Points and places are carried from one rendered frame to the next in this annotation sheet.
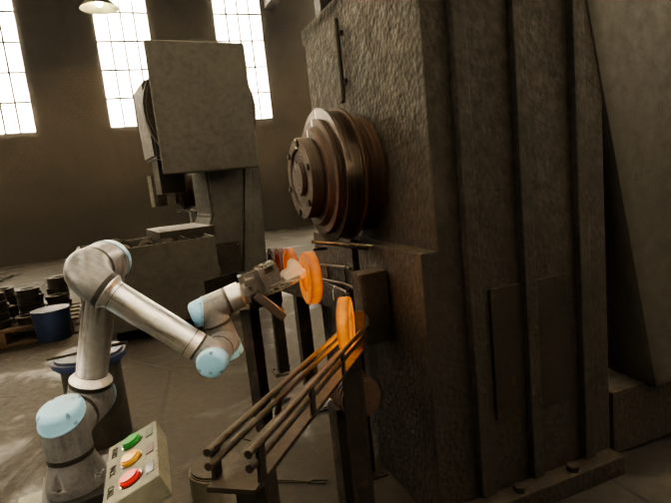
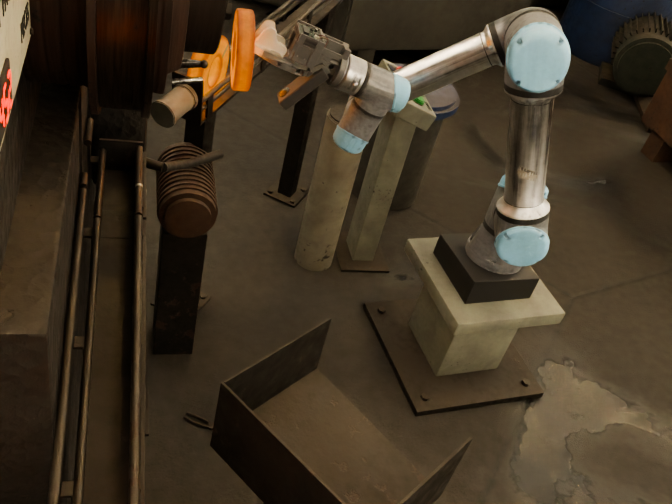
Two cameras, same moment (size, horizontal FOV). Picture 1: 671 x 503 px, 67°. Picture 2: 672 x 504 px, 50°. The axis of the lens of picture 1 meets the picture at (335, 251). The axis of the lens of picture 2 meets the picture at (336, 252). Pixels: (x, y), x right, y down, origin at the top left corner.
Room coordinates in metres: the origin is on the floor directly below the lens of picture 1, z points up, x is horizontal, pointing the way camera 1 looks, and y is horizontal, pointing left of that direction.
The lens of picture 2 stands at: (2.77, 0.34, 1.45)
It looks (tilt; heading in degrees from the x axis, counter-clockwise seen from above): 39 degrees down; 179
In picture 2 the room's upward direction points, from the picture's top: 16 degrees clockwise
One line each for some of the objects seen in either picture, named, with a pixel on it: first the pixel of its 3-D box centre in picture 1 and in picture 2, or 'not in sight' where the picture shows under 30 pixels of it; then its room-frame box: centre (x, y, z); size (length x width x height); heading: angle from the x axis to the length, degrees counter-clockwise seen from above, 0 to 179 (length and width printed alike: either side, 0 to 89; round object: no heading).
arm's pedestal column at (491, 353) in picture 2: not in sight; (463, 319); (1.26, 0.76, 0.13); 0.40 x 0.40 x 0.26; 28
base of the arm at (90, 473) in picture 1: (73, 466); (500, 240); (1.26, 0.76, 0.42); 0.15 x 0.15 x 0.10
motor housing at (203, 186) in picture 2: (354, 447); (179, 256); (1.47, 0.00, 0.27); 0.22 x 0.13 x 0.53; 20
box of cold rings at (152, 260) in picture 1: (150, 281); not in sight; (4.17, 1.58, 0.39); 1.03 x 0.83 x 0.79; 114
